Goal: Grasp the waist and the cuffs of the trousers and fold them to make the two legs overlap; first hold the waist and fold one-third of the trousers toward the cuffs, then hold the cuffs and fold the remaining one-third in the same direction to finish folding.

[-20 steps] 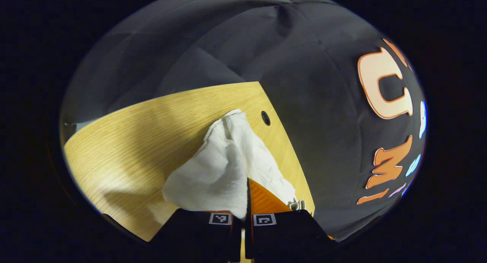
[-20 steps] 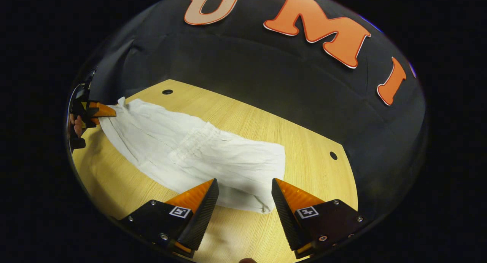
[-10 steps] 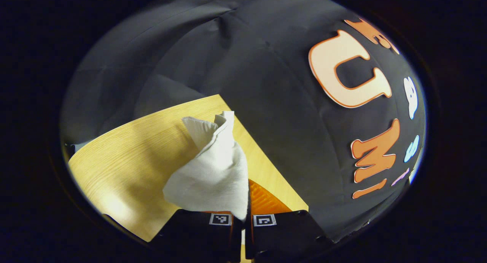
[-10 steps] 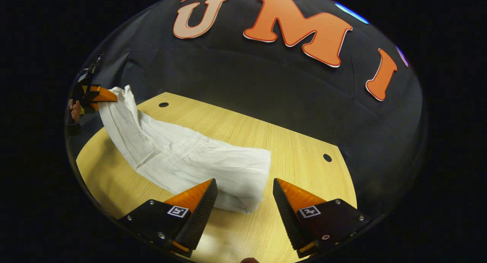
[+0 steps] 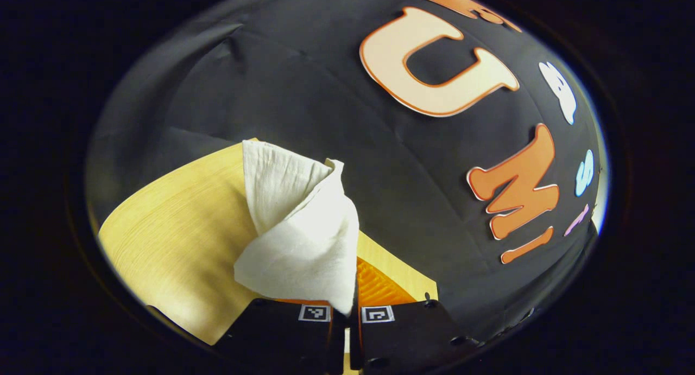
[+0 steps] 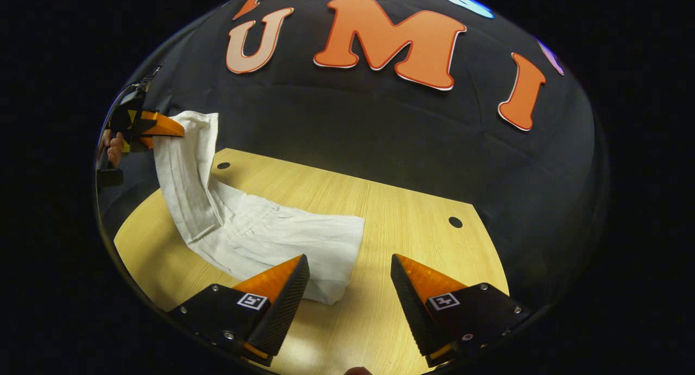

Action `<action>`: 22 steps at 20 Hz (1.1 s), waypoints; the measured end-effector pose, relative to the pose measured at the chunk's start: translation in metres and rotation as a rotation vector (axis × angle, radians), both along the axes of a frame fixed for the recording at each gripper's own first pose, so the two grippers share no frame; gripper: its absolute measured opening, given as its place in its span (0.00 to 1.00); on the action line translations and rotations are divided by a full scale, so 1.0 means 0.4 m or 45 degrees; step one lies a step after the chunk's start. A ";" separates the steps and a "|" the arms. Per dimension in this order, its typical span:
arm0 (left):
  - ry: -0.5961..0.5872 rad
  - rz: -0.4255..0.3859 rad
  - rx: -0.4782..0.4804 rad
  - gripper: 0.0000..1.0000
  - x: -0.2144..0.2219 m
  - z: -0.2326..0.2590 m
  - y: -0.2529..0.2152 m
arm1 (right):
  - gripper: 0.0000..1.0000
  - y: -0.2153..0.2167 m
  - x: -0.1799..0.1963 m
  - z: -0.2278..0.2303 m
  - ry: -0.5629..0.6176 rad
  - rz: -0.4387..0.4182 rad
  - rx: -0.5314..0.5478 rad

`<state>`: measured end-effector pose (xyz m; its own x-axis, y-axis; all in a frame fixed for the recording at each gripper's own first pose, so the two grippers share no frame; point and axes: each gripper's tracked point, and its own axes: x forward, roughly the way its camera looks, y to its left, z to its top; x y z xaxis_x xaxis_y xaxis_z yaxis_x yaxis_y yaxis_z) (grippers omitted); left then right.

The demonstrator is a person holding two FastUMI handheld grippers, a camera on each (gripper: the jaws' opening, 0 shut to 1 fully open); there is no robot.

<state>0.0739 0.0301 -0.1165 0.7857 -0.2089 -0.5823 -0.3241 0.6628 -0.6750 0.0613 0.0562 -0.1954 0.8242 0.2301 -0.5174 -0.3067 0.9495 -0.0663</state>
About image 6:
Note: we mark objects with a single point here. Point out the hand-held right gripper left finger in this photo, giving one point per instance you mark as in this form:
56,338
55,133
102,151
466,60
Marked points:
285,310

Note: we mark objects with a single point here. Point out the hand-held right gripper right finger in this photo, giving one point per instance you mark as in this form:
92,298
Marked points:
412,310

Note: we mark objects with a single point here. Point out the white jeans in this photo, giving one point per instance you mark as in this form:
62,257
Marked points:
260,239

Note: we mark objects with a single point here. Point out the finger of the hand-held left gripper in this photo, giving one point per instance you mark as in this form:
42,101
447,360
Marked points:
160,126
144,142

